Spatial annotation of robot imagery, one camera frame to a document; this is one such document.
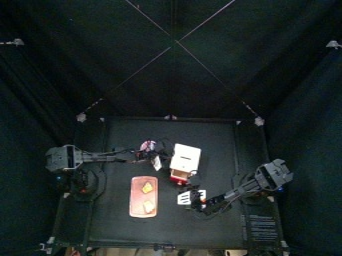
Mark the pink white round object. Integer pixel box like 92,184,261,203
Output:
139,139,158,153

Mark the white box with red side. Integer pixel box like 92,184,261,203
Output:
169,143,203,175

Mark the pink rectangular tray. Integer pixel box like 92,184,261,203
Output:
128,175,160,219

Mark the wooden drawer with red contents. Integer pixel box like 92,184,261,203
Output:
170,168,193,186

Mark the yellow toy food piece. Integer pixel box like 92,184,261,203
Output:
142,199,156,214
140,181,155,195

